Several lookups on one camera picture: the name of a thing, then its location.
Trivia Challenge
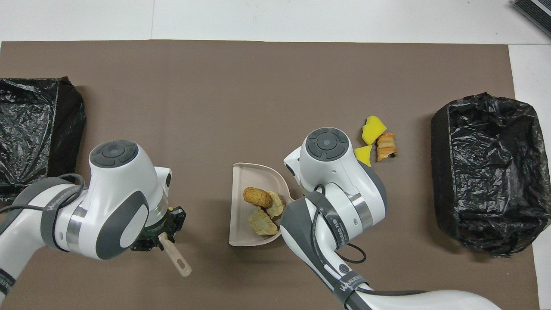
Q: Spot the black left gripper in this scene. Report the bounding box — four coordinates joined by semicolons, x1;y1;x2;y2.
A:
130;207;187;253

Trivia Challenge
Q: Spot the beige hand brush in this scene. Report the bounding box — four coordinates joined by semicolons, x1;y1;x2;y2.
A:
158;232;192;278

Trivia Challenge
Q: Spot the beige plastic dustpan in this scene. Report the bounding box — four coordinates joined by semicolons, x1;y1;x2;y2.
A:
228;162;297;247

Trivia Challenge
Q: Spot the pale bread chunk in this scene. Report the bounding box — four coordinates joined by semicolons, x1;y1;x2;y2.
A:
248;208;279;236

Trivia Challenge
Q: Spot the brown bread roll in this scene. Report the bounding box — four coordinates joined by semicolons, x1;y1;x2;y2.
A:
243;187;273;209

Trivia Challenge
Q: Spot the striped croissant pastry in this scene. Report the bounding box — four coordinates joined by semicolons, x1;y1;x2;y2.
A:
376;132;398;162
266;190;285;218

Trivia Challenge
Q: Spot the small yellow sponge piece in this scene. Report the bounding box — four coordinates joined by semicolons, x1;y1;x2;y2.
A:
354;145;373;167

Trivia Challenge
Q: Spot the large yellow sponge piece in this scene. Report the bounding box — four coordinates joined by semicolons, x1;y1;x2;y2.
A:
362;115;387;146

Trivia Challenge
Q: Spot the black bag-covered bin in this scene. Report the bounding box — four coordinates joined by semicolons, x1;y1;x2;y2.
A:
0;77;87;203

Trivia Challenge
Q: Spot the open black bag-lined bin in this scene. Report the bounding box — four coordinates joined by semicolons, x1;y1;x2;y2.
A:
431;92;551;257

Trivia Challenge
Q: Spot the brown table mat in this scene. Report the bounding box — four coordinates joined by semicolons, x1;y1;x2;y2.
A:
0;40;541;310

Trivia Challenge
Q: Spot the dark grey ribbed panel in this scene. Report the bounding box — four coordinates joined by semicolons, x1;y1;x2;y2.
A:
511;0;551;38

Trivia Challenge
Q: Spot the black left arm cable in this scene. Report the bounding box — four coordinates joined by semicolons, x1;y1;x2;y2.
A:
0;173;87;214

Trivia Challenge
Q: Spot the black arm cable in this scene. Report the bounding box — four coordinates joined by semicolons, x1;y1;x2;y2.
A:
0;173;87;214
313;184;431;298

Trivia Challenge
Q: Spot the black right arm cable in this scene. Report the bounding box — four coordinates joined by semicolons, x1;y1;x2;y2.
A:
313;184;431;298

